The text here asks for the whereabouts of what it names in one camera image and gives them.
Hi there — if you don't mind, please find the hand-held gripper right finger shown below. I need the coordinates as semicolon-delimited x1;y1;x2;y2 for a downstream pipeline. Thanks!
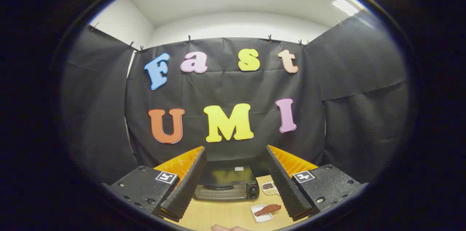
265;145;368;222

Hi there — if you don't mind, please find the white divided dish with beans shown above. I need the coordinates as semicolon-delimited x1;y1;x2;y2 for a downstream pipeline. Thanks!
261;181;280;196

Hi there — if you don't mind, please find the black toaster oven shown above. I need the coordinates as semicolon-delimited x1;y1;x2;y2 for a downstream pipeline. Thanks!
193;165;260;201

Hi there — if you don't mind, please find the brown meat piece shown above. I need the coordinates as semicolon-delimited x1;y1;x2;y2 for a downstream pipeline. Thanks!
254;204;282;217

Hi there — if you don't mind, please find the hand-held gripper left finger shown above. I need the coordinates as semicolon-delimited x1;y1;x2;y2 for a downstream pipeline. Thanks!
102;146;207;222

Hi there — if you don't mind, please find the row of small cloth clips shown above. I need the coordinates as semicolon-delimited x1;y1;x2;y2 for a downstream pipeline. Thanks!
91;20;343;52

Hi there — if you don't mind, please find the small ceiling light panel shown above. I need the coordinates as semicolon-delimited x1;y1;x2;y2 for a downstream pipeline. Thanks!
331;0;359;16

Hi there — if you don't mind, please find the white rectangular plate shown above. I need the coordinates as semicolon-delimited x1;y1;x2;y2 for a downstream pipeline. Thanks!
250;204;273;223

